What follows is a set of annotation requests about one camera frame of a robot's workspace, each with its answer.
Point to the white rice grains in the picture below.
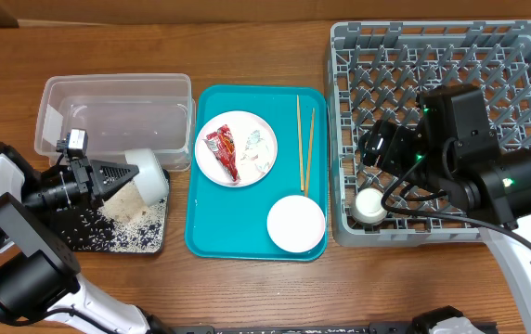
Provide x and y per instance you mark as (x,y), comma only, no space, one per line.
(131,218)

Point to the black plastic tray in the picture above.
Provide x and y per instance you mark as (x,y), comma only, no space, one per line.
(107,232)

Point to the red snack wrapper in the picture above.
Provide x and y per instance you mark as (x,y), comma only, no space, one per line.
(221,143)

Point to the pink round plate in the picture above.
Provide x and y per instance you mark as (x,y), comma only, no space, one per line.
(241,124)

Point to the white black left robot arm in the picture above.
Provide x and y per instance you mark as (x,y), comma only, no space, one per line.
(40,277)

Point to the left wooden chopstick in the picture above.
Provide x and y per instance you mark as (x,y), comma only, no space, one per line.
(300,142)

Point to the wooden chopstick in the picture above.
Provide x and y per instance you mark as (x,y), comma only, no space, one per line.
(300,142)
(309,156)

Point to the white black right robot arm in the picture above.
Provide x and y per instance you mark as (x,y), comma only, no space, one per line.
(454,153)

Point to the clear plastic waste bin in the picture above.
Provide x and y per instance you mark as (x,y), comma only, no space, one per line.
(120,112)

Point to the grey plastic dishwasher rack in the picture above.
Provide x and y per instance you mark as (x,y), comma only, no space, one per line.
(375,69)

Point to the right wooden chopstick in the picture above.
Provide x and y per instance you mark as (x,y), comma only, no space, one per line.
(309,156)

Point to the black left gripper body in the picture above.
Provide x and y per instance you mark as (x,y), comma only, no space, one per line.
(66,193)

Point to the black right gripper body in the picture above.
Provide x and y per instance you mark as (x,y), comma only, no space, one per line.
(395,147)

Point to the grey bowl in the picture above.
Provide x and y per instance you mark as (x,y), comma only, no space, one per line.
(150,181)

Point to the clear plastic wrap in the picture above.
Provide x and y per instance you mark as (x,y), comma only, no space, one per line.
(257,152)

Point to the white ceramic cup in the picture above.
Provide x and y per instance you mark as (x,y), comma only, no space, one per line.
(366,207)

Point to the teal plastic tray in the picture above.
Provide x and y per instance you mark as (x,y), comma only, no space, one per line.
(230,222)

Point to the pink shallow bowl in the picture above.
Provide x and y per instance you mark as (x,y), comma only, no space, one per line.
(296,224)

